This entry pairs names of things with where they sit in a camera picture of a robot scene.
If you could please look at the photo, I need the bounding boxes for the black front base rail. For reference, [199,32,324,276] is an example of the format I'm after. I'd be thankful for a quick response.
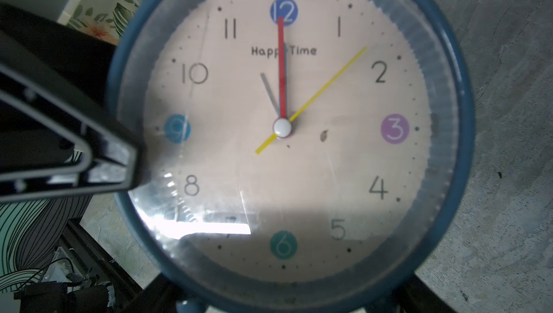
[59,219,142,306]

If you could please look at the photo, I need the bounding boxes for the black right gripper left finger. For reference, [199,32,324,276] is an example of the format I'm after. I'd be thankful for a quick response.
[122,274,184,313]

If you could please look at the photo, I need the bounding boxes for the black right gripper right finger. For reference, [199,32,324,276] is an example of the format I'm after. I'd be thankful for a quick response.
[395,275,456,313]

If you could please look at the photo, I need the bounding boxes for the blue round alarm clock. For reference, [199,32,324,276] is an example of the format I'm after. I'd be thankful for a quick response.
[106,0,475,312]

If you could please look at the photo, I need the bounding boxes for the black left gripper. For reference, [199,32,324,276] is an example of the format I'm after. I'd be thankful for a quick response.
[1,3,141,203]

